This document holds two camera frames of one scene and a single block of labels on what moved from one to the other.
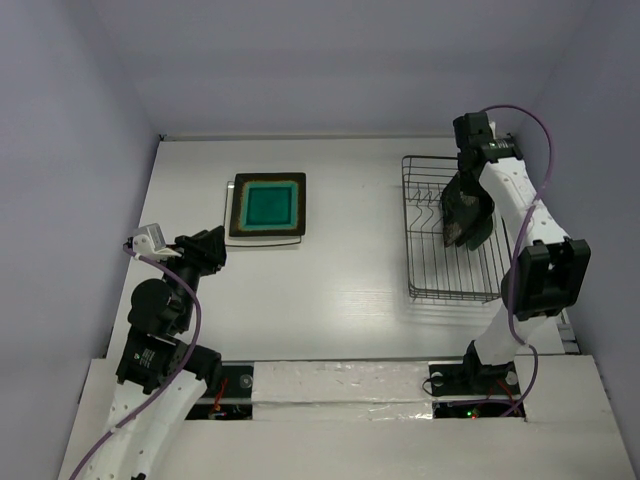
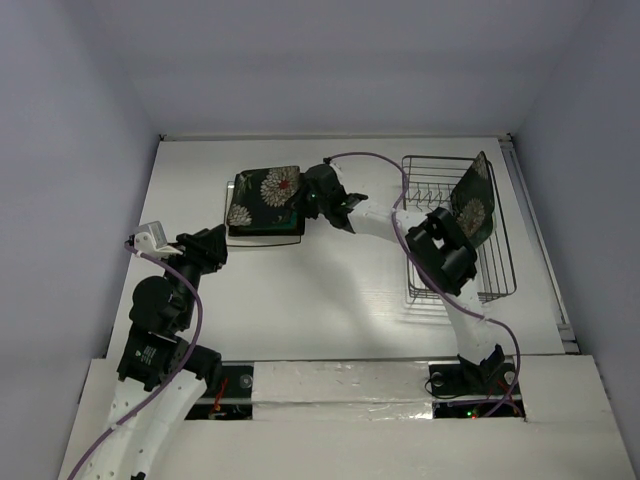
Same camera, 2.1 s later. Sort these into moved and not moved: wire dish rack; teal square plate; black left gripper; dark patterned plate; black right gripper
Moved: black right gripper; dark patterned plate
Not moved: wire dish rack; black left gripper; teal square plate
